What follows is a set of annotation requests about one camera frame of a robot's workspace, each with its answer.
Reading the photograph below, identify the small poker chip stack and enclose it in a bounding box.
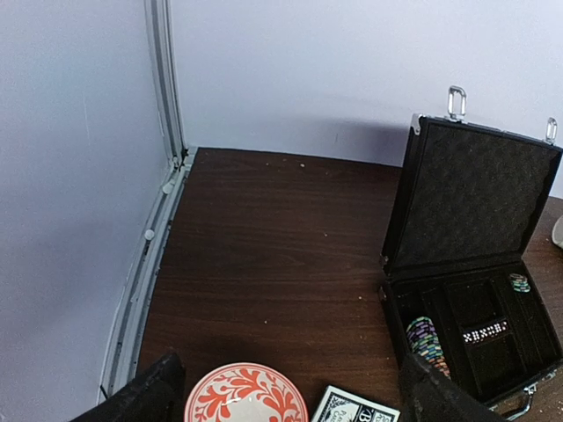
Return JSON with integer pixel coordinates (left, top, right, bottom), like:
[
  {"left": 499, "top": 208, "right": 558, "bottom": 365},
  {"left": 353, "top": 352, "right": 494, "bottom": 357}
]
[{"left": 509, "top": 273, "right": 531, "bottom": 293}]

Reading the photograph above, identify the aluminium frame post left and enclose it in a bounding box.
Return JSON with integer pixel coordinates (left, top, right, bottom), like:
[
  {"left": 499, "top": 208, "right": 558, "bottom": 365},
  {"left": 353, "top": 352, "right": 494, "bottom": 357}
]
[{"left": 97, "top": 1, "right": 198, "bottom": 404}]

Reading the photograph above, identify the blue white playing card box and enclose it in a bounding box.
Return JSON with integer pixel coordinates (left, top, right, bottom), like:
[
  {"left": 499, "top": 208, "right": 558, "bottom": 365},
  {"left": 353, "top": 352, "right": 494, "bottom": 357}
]
[{"left": 310, "top": 385, "right": 400, "bottom": 422}]

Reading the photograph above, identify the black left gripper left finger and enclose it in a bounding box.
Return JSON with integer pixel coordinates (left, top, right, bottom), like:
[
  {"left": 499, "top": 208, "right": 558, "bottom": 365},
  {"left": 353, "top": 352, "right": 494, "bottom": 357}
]
[{"left": 72, "top": 352, "right": 185, "bottom": 422}]

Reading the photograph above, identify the red dice row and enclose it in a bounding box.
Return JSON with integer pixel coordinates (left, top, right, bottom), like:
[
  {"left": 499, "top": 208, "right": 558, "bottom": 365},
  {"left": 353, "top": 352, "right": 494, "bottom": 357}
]
[{"left": 463, "top": 320, "right": 510, "bottom": 345}]

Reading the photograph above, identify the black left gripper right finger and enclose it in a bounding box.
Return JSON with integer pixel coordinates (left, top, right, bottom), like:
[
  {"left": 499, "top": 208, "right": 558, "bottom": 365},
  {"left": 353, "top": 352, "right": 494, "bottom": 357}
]
[{"left": 398, "top": 353, "right": 501, "bottom": 422}]

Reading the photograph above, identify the red white patterned bowl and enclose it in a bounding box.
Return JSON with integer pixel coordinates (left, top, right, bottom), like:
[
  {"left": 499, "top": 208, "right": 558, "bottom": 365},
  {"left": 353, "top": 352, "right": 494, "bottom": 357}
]
[{"left": 183, "top": 362, "right": 309, "bottom": 422}]

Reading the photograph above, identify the white mug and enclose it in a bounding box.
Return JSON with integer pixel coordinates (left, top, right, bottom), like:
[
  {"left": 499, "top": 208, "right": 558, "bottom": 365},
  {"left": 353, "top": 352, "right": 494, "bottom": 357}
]
[{"left": 551, "top": 216, "right": 563, "bottom": 249}]

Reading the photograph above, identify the black poker set case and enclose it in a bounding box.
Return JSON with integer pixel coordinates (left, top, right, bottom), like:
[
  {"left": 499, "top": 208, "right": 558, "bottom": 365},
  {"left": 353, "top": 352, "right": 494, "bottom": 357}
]
[{"left": 379, "top": 86, "right": 562, "bottom": 421}]

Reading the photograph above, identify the multicolour poker chip row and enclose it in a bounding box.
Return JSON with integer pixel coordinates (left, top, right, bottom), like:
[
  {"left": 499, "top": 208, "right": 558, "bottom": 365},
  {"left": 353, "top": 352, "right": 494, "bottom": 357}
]
[{"left": 406, "top": 316, "right": 451, "bottom": 378}]

